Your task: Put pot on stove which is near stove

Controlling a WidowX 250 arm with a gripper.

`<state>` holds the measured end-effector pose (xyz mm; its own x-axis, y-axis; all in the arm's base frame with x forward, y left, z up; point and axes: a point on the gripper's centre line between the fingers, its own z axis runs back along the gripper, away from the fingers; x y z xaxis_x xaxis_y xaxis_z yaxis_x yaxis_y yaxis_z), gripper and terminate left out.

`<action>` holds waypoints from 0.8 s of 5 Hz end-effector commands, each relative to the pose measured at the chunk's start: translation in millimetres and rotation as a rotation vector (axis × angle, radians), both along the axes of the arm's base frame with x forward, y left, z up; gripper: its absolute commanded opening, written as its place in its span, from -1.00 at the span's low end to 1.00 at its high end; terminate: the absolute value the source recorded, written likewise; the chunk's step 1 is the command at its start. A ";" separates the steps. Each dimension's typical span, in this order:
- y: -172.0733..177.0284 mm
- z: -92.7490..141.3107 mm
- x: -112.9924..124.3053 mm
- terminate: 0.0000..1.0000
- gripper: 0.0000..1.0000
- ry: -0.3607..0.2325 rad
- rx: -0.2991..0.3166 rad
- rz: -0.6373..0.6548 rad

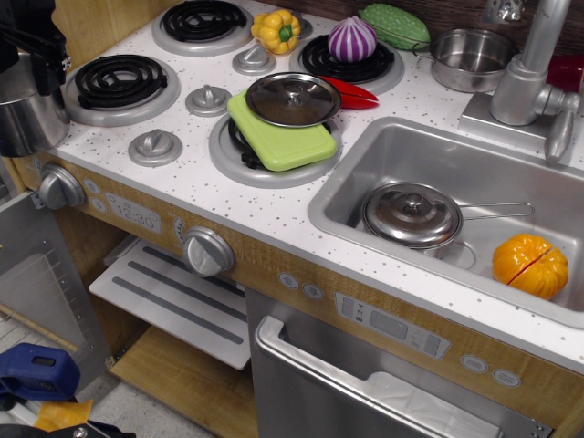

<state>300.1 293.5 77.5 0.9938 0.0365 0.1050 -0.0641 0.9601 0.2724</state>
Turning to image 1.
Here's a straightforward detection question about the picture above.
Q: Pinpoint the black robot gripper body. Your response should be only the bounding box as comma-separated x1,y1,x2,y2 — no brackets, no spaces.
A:
1,0,69,72

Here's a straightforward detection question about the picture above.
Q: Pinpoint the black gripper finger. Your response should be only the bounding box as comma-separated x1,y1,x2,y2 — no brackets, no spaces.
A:
37,47,69,96

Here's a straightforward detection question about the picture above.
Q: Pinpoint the tall steel pot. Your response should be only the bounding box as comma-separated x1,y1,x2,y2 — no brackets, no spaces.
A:
1,53,70,158

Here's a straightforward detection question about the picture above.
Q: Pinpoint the front left black stove burner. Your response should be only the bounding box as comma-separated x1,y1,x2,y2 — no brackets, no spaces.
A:
62,55,181,128

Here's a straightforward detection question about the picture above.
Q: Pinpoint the black stove burner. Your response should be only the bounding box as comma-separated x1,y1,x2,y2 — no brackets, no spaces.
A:
209,115,342,189
62,55,181,128
151,1,253,57
288,35,405,95

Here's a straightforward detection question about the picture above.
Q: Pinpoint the back left black stove burner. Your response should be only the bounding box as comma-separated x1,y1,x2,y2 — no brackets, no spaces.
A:
151,1,253,57

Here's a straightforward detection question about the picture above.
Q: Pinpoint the front right black stove burner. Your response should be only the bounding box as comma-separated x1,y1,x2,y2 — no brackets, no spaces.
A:
209,115,342,189

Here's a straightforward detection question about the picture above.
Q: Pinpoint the loose steel pot lid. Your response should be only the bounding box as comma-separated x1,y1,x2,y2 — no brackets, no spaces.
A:
245,72,341,128

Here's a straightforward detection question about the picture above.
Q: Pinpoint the back right black stove burner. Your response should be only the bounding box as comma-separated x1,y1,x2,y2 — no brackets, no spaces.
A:
288,35,405,95

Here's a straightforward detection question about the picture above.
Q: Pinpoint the grey oven dial left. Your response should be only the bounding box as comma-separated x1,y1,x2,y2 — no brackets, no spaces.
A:
38,162,86,210

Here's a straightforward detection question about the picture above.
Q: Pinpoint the grey oven dial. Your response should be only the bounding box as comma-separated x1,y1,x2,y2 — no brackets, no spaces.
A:
182,226,235,277
38,162,86,210

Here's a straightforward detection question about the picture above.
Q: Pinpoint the grey stovetop knob front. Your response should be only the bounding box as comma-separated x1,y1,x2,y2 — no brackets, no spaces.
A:
128,129,183,167

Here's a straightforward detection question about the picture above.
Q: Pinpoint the grey stovetop knob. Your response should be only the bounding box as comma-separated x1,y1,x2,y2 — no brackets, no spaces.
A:
128,129,183,167
292,11,313,40
185,84,232,118
232,44,276,76

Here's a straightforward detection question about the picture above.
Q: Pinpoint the grey stovetop knob middle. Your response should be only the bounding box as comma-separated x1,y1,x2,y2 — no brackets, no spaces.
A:
185,84,232,118

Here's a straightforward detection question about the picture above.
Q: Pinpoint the open silver oven door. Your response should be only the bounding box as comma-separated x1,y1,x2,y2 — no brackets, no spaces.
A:
1,193,110,398

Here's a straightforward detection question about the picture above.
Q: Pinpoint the white oven rack shelf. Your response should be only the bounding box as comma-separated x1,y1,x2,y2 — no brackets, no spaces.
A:
89,239,251,370

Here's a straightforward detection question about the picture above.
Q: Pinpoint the yellow toy bell pepper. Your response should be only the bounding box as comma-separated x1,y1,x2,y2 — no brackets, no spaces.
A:
251,9,301,55

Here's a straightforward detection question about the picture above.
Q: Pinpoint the grey oven dial right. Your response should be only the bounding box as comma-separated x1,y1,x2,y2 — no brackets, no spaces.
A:
182,226,235,277

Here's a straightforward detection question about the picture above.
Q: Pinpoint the green plastic cutting board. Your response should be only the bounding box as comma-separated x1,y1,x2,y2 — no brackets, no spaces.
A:
227,90,337,172

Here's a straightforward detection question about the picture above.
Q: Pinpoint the grey stovetop knob far back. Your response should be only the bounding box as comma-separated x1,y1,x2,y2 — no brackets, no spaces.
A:
292,11,313,40

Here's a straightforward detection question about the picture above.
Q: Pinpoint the blue clamp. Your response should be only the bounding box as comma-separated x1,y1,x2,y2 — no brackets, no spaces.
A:
1,343,81,402

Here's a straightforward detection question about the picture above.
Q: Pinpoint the red toy chili pepper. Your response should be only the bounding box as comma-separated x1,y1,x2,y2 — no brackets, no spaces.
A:
320,76,379,110

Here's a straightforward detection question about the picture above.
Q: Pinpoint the purple striped toy onion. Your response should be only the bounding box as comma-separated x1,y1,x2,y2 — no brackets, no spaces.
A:
328,16,378,63

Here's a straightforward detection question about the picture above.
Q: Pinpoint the grey toy sink basin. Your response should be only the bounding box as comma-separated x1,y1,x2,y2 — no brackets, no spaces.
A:
308,118,583,329

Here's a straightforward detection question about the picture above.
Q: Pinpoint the yellow cloth scrap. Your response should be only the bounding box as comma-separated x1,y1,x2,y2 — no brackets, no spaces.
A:
34,400,93,432

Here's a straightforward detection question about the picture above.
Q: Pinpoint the green toy bitter gourd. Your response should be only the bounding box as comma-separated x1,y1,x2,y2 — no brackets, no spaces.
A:
359,3,432,50

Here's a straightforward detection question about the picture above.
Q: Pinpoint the lidded steel saucepan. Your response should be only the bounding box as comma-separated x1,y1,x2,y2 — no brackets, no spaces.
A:
360,182,535,258

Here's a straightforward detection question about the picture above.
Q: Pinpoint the silver dishwasher door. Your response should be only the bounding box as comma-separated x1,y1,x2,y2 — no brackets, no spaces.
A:
245,290,554,437

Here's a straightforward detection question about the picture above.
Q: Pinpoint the open steel saucepan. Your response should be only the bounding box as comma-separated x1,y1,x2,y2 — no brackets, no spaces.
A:
412,29,519,93

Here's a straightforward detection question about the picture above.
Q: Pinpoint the grey toy faucet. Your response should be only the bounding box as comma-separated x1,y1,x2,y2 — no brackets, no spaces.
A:
458,1,580,163

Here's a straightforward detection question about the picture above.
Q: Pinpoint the red toy cup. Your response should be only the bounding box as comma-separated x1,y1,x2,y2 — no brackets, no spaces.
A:
547,55,583,93

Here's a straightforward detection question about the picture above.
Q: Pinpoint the orange toy pumpkin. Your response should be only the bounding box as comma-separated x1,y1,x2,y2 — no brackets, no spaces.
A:
492,234,569,300

